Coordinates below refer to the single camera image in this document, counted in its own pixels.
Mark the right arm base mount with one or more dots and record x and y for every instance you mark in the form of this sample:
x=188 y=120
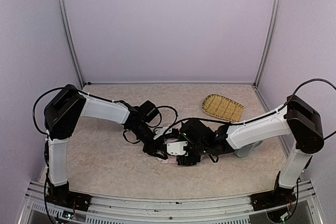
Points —
x=270 y=199

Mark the pink and black folding umbrella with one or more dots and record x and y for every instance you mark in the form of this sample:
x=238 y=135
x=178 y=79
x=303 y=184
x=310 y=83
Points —
x=162 y=149

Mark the woven bamboo tray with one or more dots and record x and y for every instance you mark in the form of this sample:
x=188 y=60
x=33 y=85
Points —
x=222 y=107

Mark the light blue ceramic mug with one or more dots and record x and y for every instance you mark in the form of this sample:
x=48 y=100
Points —
x=246 y=150

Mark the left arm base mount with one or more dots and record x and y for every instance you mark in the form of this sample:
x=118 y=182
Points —
x=70 y=199

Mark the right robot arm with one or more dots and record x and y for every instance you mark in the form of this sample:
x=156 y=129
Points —
x=295 y=117

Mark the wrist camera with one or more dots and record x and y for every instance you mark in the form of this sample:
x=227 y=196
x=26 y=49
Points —
x=165 y=132
x=176 y=148

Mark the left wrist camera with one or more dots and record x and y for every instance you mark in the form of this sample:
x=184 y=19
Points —
x=165 y=132

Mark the right aluminium frame post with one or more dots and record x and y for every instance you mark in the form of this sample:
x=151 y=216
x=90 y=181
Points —
x=267 y=46

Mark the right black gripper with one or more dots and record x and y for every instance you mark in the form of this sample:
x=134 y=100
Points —
x=186 y=159

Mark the left aluminium frame post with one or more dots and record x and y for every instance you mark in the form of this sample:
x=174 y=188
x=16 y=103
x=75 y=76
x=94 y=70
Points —
x=70 y=43

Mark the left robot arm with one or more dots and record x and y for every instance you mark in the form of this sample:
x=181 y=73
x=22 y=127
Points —
x=61 y=116

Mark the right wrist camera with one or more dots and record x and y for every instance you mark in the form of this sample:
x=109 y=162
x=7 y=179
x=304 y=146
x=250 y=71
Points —
x=176 y=148

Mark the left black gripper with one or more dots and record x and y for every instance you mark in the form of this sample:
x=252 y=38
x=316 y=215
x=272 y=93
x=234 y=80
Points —
x=151 y=149

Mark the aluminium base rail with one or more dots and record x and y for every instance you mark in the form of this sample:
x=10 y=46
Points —
x=115 y=209

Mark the aluminium frame post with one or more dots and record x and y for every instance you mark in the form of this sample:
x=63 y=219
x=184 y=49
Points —
x=267 y=46
x=70 y=43

